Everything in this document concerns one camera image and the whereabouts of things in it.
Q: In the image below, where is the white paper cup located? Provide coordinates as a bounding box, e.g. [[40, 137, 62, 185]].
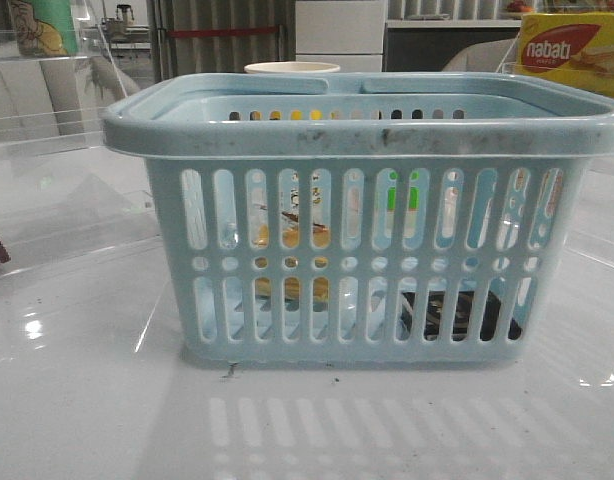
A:
[[244, 61, 341, 75]]

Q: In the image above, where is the green cartoon snack bag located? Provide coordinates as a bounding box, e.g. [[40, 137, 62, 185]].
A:
[[8, 0, 78, 58]]

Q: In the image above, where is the white drawer cabinet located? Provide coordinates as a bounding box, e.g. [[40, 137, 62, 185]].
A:
[[295, 1, 388, 72]]

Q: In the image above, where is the clear acrylic shelf left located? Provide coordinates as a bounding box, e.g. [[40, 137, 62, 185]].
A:
[[0, 1, 158, 277]]

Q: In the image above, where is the light blue plastic basket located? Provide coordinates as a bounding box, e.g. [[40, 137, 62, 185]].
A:
[[101, 73, 614, 364]]

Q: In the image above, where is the packaged bread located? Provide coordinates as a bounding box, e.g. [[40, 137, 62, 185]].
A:
[[231, 203, 358, 309]]

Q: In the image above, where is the yellow nabati wafer box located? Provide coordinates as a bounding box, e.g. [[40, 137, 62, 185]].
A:
[[513, 12, 614, 98]]

